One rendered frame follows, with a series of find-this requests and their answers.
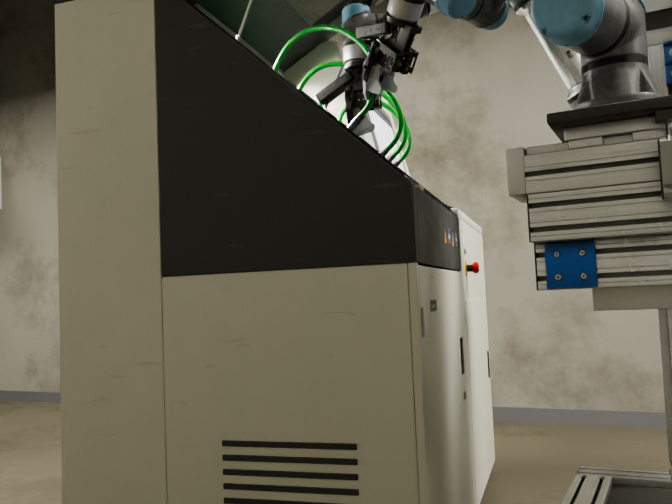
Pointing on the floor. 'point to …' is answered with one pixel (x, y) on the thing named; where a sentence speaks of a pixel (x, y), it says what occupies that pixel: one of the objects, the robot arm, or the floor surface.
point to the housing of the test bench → (109, 254)
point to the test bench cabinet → (296, 387)
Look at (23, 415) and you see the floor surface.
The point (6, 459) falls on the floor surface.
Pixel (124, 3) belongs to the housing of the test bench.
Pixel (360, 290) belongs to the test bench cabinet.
